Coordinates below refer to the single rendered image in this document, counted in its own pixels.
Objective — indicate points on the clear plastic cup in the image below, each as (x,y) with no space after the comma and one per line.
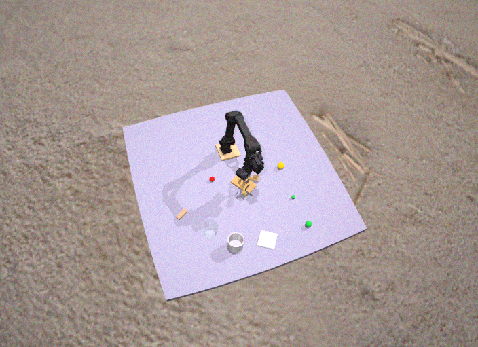
(210,228)

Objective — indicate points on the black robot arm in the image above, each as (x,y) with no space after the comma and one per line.
(251,144)

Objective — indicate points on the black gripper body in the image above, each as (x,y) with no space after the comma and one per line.
(243,173)

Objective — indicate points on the white cup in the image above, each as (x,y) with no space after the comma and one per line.
(235,242)

